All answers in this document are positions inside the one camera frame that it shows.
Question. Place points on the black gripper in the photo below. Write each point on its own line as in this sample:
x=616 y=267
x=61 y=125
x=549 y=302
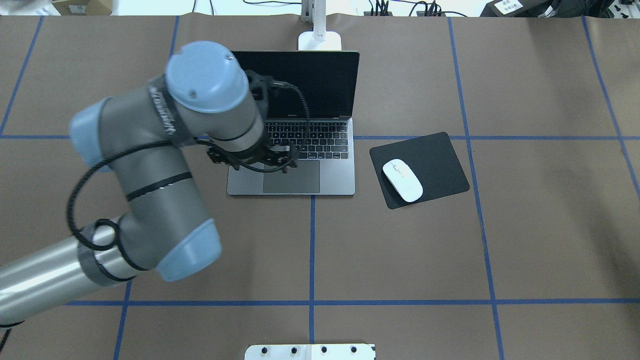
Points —
x=246 y=156

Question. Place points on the grey laptop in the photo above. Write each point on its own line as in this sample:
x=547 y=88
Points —
x=321 y=131

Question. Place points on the white computer mouse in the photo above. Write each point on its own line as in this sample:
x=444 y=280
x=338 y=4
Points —
x=403 y=180

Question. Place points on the black mouse pad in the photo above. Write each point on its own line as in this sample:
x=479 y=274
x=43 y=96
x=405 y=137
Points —
x=432 y=159

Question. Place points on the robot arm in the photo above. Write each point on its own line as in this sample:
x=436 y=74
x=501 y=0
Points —
x=203 y=97

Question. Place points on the white desk lamp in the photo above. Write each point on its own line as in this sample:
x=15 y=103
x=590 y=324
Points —
x=319 y=38

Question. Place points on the cardboard box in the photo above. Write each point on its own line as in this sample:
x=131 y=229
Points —
x=84 y=7

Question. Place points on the black box with label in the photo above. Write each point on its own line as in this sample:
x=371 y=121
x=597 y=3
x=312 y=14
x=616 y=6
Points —
x=515 y=8

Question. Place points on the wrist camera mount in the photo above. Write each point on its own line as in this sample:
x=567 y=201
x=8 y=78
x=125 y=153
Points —
x=263 y=90

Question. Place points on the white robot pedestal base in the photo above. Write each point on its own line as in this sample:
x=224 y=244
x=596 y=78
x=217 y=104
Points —
x=321 y=351

